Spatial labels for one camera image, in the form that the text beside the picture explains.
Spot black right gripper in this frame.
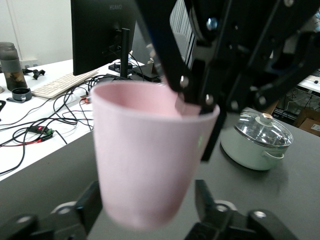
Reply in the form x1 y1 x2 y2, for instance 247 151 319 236
136 0 320 118

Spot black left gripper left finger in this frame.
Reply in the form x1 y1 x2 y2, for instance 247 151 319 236
0 181 103 240

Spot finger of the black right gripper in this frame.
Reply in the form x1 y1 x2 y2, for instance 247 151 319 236
192 58 227 163

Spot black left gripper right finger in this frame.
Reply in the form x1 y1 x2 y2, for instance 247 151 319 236
184 179 301 240

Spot pink plastic cup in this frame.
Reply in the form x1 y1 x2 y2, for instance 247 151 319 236
90 81 221 231

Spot white slatted blind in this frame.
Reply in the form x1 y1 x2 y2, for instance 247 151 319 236
169 0 197 68

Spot flat black device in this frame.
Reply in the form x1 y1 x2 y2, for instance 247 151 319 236
131 63 162 83

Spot dark grey table mat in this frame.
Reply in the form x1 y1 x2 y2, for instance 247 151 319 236
0 107 320 240

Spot pale green cooking pot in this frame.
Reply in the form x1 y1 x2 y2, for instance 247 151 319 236
219 111 294 172

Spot glass pot lid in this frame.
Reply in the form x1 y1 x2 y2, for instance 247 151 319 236
234 112 294 151

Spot small black box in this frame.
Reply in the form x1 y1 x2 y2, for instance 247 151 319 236
108 62 133 74

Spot black computer monitor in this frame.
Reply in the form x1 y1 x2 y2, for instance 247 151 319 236
70 0 151 81

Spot small orange circuit board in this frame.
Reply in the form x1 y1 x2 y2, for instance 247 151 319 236
79 94 93 105

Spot green terminal circuit board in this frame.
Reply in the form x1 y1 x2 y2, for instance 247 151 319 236
26 124 55 141

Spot brown cardboard box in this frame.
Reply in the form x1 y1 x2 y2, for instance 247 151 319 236
293 107 320 137

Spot white office desk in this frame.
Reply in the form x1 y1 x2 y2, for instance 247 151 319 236
0 58 161 182
297 74 320 94

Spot white computer keyboard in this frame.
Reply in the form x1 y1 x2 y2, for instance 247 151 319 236
31 69 100 100

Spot small black clip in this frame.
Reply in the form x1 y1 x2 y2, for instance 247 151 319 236
22 68 46 81

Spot grey bottle cap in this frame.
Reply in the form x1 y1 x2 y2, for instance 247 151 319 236
6 87 33 103

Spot dark translucent water bottle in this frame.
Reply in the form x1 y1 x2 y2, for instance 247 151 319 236
0 41 28 92

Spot black desk cable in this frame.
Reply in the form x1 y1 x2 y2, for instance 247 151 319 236
0 139 27 176
12 117 68 151

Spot red desk wire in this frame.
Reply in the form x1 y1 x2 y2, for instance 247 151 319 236
0 138 51 148

